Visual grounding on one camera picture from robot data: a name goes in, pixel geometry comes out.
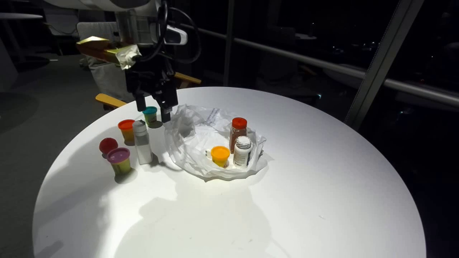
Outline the crumpled clear plastic bag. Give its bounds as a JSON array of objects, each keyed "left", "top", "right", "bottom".
[{"left": 159, "top": 103, "right": 270, "bottom": 181}]

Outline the slanted grey metal post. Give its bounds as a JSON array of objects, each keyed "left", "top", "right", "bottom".
[{"left": 343, "top": 0, "right": 426, "bottom": 130}]

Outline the yellow-green wrist camera box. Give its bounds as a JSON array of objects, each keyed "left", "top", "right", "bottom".
[{"left": 76, "top": 34, "right": 143, "bottom": 71}]

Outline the long grey metal railing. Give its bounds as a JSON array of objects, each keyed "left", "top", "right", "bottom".
[{"left": 198, "top": 25, "right": 459, "bottom": 108}]

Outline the yellow wooden bar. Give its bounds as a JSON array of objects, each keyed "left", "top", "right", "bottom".
[
  {"left": 172, "top": 70, "right": 204, "bottom": 87},
  {"left": 93, "top": 91, "right": 128, "bottom": 108}
]

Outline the yellow lid dough can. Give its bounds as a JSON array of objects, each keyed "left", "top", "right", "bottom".
[{"left": 209, "top": 144, "right": 232, "bottom": 168}]

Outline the purple lid dough can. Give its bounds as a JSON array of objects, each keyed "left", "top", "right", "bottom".
[{"left": 105, "top": 146, "right": 133, "bottom": 176}]

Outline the thin dark vertical post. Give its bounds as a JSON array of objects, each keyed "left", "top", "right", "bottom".
[{"left": 222, "top": 0, "right": 238, "bottom": 87}]

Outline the teal lid dough can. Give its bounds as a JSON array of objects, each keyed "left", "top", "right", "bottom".
[{"left": 142, "top": 104, "right": 159, "bottom": 127}]

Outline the orange lid dough can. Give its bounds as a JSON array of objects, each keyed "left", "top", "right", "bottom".
[{"left": 116, "top": 118, "right": 136, "bottom": 146}]

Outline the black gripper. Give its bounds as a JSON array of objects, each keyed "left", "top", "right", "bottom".
[{"left": 125, "top": 55, "right": 179, "bottom": 124}]

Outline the brown spice bottle red cap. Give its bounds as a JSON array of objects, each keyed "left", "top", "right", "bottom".
[{"left": 228, "top": 115, "right": 250, "bottom": 154}]

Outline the red lid dough can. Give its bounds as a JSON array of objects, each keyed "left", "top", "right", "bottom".
[{"left": 97, "top": 136, "right": 120, "bottom": 157}]

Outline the black robot camera cable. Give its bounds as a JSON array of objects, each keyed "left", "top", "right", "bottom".
[{"left": 142, "top": 0, "right": 202, "bottom": 65}]

